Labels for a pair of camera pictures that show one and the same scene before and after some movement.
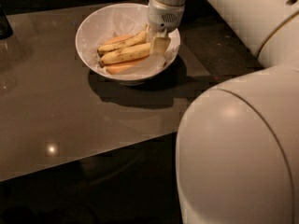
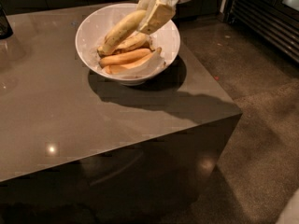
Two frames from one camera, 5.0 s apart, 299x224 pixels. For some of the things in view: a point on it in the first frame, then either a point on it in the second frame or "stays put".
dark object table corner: (6, 28) stays put
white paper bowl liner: (127, 23) stays put
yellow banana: (133, 40) stays put
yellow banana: (135, 51) -> (124, 27)
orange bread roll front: (121, 67) -> (123, 56)
